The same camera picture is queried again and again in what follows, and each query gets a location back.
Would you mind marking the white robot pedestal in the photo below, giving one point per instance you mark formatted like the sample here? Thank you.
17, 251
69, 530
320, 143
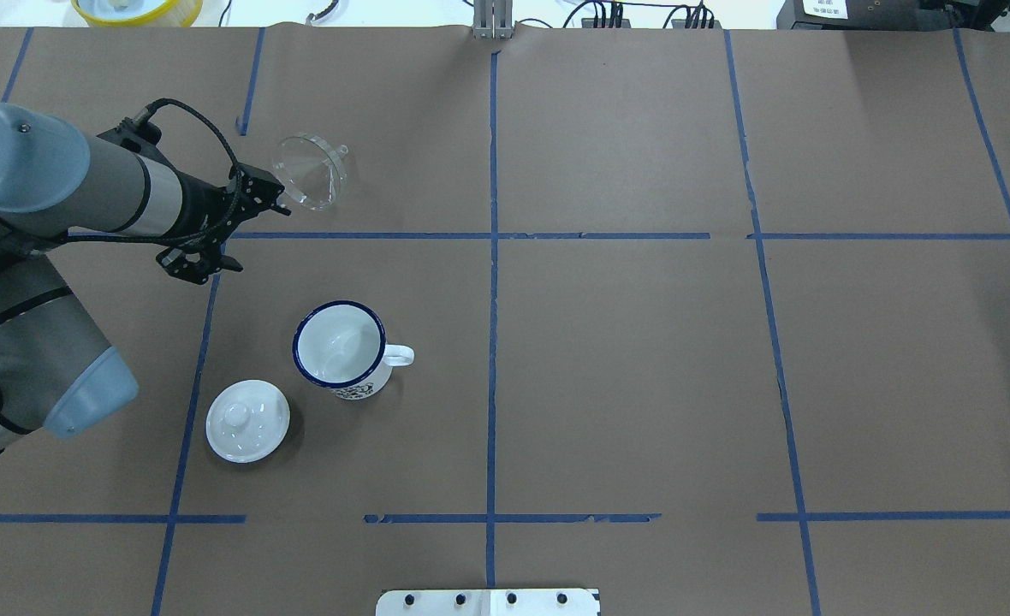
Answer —
535, 601

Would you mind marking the white enamel mug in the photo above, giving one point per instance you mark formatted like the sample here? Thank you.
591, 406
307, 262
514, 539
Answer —
342, 347

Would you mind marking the yellow tape roll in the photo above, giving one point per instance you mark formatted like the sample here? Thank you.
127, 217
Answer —
138, 13

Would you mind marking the white mug lid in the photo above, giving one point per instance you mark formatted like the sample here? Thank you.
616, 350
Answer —
247, 422

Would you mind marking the black computer box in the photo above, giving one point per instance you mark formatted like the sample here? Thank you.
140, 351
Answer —
889, 16

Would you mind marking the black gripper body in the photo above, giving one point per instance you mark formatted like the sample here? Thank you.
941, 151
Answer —
200, 207

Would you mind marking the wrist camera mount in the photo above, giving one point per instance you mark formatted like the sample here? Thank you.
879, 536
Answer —
198, 266

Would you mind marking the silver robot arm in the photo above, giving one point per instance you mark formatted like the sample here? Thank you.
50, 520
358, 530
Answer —
61, 186

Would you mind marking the clear plastic funnel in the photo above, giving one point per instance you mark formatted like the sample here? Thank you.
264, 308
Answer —
312, 171

